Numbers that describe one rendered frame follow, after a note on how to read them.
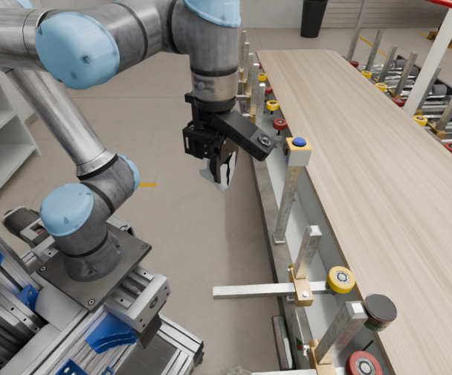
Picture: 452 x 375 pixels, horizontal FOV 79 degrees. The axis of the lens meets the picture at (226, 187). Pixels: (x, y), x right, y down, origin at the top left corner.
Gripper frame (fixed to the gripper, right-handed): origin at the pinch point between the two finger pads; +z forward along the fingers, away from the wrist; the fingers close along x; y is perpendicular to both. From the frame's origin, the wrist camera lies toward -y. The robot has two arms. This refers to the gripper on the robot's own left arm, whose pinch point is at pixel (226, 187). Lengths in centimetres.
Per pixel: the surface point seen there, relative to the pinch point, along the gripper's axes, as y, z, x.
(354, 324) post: -33.0, 18.4, 5.4
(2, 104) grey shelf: 276, 75, -70
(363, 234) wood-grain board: -34, 42, -42
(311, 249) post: -19.8, 28.4, -15.9
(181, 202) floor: 95, 132, -91
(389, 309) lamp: -37.8, 14.9, 1.2
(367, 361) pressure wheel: -42, 41, 1
